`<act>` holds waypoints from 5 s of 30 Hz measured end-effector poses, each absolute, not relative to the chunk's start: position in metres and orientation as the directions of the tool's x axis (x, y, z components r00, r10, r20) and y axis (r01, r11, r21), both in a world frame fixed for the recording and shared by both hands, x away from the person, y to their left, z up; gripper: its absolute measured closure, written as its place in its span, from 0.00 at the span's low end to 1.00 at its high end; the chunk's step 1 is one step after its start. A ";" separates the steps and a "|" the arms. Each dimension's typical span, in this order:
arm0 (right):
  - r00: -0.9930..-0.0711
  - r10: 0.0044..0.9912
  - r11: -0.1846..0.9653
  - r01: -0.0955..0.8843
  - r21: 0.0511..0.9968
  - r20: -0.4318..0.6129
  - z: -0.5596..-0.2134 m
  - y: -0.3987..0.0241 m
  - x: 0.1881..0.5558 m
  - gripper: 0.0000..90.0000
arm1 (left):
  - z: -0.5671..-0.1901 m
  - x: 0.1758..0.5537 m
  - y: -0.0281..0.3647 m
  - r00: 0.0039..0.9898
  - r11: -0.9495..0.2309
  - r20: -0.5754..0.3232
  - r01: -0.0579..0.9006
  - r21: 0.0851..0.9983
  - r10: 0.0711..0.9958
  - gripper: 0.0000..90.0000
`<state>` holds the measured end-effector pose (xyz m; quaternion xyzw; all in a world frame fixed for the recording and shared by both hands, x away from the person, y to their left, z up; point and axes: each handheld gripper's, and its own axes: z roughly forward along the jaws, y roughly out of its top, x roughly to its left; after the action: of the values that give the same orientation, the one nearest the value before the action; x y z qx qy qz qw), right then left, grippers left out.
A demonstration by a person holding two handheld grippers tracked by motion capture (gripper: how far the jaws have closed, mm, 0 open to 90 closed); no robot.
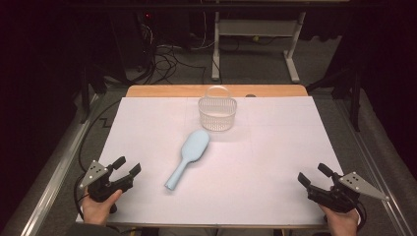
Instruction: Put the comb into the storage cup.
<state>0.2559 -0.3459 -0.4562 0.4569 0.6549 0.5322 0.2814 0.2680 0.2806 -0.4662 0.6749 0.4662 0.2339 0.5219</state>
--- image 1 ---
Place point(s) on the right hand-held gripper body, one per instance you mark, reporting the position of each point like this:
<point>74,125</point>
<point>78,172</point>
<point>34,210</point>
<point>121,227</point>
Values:
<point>341,196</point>

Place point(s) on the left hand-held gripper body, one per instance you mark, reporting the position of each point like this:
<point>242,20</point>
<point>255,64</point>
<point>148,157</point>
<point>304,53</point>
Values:
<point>98,188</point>

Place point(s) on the light blue hairbrush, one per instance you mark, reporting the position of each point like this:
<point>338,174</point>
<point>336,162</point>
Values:
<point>195,146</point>

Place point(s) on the white plastic basket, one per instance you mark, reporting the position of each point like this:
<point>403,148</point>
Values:
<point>216,123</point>

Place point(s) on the person's left hand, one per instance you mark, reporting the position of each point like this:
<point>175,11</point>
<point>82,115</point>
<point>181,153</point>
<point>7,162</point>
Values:
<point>96,211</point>

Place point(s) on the person's right hand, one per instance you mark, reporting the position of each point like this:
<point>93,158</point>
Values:
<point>342,224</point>

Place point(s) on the white paper sheet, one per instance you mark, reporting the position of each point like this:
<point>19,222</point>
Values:
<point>249,170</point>

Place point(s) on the black stand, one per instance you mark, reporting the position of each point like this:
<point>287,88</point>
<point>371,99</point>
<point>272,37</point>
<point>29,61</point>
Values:
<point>93,85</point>
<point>354,95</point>

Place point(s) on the dark equipment with red light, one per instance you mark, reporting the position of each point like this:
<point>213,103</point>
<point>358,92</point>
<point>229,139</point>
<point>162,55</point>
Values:
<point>131,36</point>

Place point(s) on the metal floor rail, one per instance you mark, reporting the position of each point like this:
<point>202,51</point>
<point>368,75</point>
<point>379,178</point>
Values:
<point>55,177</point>
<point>377,170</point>

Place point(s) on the white metal table frame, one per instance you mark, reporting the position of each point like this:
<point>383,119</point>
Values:
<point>259,28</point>

